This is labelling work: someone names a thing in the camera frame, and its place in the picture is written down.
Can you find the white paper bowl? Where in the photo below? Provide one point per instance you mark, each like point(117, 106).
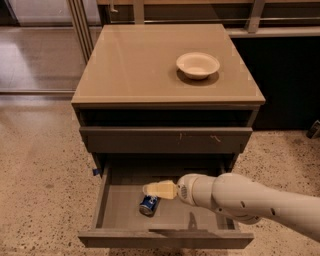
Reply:
point(197, 65)

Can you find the grey top drawer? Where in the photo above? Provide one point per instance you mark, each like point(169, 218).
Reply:
point(169, 140)

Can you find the open middle drawer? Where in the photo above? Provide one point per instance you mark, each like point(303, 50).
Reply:
point(117, 222)

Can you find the grey drawer cabinet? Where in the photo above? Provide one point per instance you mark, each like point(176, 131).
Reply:
point(132, 80)

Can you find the blue tape piece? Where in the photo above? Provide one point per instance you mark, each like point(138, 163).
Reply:
point(96, 172)

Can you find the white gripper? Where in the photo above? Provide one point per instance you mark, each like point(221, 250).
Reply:
point(184, 190)

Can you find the blue pepsi can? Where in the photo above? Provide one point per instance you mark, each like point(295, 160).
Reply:
point(148, 205)

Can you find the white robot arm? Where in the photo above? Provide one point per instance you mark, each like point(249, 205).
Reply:
point(244, 200)

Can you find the dark object on floor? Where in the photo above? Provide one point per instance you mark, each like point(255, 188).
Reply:
point(314, 131)

